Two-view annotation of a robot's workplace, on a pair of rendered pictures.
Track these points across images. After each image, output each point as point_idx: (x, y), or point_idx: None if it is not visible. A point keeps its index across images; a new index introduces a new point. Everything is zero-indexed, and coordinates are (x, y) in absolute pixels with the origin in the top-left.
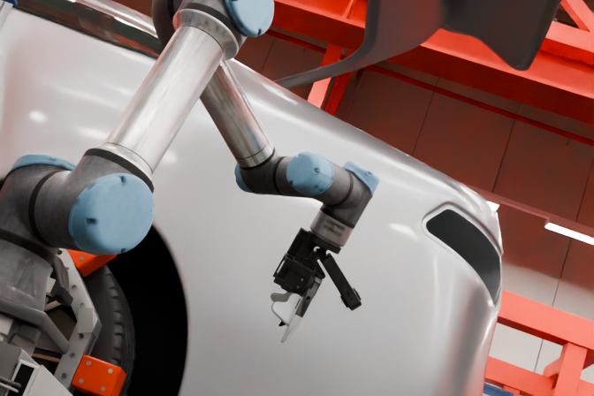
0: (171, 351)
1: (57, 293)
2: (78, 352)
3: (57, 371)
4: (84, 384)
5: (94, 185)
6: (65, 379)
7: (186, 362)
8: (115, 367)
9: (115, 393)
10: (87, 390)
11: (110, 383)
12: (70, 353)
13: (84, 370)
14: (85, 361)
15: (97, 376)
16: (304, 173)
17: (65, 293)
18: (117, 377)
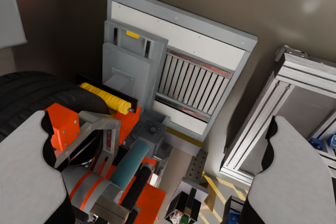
0: None
1: (87, 217)
2: (62, 154)
3: (77, 145)
4: (77, 130)
5: None
6: (79, 138)
7: None
8: (59, 133)
9: (61, 111)
10: (79, 125)
11: (70, 123)
12: (65, 155)
13: (70, 139)
14: (65, 146)
15: (70, 132)
16: None
17: (77, 214)
18: (64, 124)
